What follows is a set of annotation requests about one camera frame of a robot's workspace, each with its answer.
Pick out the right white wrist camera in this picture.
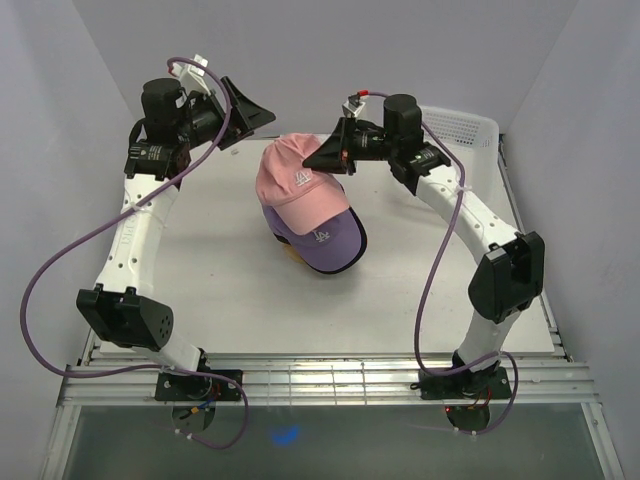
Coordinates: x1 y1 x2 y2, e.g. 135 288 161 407
342 90 369 120

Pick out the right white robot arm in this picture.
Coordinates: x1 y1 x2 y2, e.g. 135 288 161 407
303 90 545 397

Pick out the pink LA baseball cap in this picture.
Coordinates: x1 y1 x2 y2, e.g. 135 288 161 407
255 133 350 236

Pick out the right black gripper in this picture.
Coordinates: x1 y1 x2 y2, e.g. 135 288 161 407
301 115 396 177

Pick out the tan baseball cap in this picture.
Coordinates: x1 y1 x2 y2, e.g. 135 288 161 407
280 243 306 265

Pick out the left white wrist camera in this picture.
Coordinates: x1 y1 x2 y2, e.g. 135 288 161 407
169 54 211 95

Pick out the white plastic basket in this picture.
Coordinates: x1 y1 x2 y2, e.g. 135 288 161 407
421 106 499 204

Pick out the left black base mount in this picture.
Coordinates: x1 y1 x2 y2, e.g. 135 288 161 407
154 370 243 403

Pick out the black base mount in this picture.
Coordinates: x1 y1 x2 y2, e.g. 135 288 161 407
410 366 513 402
154 370 243 403

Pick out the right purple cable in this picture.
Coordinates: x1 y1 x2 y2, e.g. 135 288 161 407
359 88 520 437

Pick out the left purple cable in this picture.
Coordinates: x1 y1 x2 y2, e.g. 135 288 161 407
19 57 251 451

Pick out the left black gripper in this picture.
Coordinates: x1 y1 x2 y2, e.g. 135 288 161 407
175 77 275 151

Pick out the black gold R cap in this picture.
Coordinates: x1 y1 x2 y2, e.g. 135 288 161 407
269 209 370 279

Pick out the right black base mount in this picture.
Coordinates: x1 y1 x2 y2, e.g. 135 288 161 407
410 366 513 402

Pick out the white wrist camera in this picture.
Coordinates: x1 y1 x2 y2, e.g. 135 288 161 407
169 54 211 95
342 90 369 120

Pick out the purple baseball cap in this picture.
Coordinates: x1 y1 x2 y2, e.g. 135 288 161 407
262 203 365 275

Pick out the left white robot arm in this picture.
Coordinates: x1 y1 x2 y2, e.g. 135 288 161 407
76 77 275 400

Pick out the purple cable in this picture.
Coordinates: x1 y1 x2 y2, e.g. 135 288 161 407
359 88 520 437
19 57 251 451

